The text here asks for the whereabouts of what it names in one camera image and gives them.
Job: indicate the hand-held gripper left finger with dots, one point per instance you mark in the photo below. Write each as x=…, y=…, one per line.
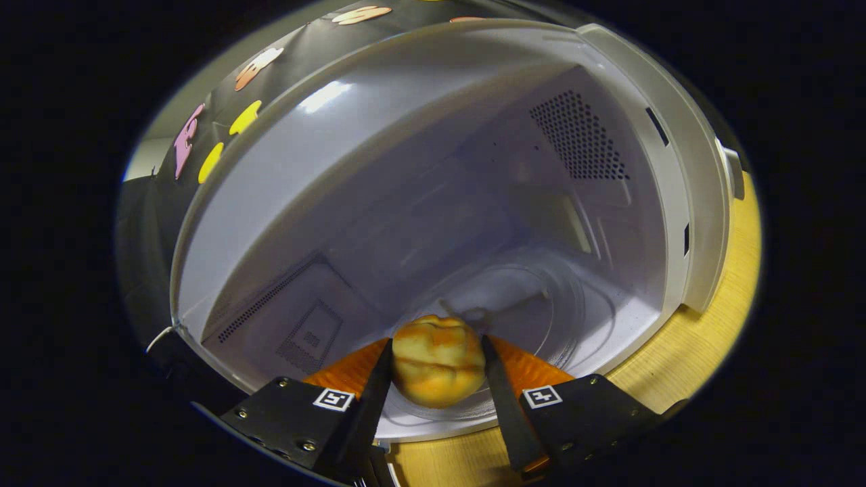
x=371, y=419

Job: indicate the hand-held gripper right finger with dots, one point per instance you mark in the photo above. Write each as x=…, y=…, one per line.
x=504, y=419

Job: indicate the golden bread bun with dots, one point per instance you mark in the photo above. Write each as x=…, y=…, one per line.
x=436, y=362

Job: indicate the white microwave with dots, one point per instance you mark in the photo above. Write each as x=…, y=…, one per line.
x=406, y=169

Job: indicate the glass turntable plate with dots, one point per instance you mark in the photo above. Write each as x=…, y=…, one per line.
x=541, y=318

